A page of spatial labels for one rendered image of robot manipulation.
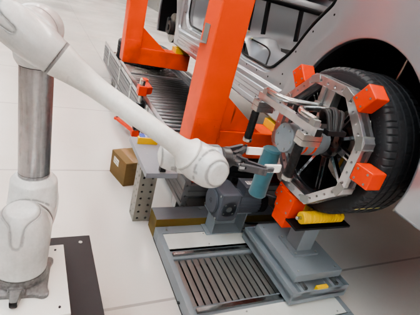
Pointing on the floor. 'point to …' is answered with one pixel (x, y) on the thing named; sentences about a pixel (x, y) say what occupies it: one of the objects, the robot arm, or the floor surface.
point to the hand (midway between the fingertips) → (267, 159)
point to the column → (142, 196)
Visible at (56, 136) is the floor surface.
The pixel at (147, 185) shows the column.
